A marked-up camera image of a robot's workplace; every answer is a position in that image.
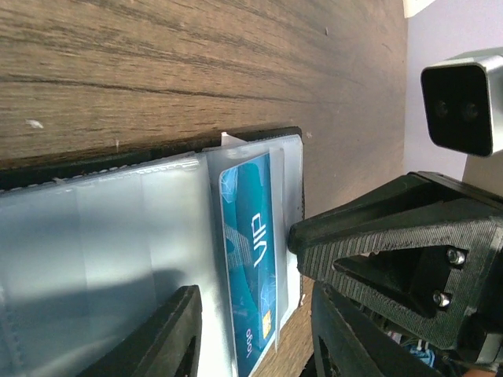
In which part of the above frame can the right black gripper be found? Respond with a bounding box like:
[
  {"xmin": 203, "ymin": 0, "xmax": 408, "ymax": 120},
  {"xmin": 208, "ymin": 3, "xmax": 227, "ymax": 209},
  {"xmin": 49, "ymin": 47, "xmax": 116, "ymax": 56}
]
[{"xmin": 288, "ymin": 172, "xmax": 502, "ymax": 365}]

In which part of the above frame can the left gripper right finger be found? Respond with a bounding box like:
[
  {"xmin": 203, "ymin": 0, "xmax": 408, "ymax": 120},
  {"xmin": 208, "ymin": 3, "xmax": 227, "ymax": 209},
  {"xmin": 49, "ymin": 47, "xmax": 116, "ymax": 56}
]
[{"xmin": 311, "ymin": 286, "xmax": 440, "ymax": 377}]

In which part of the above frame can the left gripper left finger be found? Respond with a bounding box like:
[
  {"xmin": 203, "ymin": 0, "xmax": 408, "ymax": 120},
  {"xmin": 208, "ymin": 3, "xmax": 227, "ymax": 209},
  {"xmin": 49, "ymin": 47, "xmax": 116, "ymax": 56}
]
[{"xmin": 79, "ymin": 285, "xmax": 202, "ymax": 377}]

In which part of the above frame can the black card holder wallet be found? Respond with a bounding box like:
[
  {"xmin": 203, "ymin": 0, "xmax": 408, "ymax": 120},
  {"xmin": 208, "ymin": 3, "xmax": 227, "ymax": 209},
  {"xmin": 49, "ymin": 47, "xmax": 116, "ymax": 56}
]
[{"xmin": 1, "ymin": 127, "xmax": 304, "ymax": 376}]

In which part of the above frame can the blue vip card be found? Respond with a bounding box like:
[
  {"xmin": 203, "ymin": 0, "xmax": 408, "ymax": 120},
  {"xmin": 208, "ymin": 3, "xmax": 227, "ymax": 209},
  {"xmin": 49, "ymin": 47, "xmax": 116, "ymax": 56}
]
[{"xmin": 218, "ymin": 153, "xmax": 277, "ymax": 376}]

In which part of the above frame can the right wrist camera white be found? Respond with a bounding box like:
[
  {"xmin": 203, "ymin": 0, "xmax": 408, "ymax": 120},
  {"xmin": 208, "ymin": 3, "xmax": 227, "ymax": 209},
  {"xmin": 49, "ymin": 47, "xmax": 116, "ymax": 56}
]
[{"xmin": 420, "ymin": 47, "xmax": 502, "ymax": 157}]

